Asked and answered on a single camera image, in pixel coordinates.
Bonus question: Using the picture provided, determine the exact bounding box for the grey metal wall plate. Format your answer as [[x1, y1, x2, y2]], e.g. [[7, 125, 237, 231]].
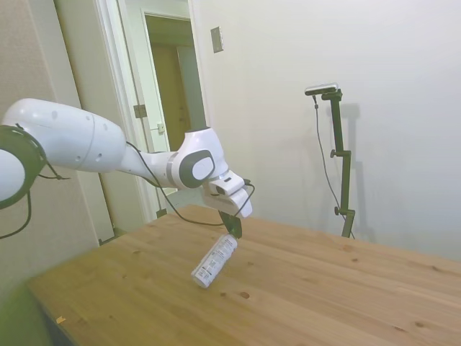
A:
[[210, 25, 225, 55]]

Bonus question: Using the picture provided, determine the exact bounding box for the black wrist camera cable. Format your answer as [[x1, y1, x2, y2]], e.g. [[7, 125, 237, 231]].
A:
[[125, 141, 257, 226]]

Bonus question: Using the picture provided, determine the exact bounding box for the white door frame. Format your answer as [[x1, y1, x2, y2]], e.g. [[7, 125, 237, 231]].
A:
[[94, 0, 170, 247]]

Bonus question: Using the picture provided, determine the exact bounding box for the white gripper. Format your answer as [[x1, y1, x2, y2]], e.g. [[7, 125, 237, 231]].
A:
[[200, 186, 254, 240]]

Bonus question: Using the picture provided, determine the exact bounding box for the grey exterior stereo camera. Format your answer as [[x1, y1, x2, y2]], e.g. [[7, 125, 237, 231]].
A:
[[304, 81, 341, 97]]

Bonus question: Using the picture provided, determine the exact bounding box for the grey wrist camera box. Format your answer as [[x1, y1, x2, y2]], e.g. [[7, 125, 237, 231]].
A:
[[209, 173, 246, 198]]

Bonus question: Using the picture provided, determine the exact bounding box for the dark green camera stand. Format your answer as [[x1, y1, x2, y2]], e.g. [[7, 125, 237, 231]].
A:
[[321, 89, 357, 239]]

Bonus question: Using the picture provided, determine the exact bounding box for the white labelled water bottle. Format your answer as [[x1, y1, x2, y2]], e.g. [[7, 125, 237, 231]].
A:
[[191, 232, 238, 290]]

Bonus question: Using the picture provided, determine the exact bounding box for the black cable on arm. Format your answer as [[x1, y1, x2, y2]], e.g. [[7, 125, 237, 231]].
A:
[[0, 123, 70, 240]]

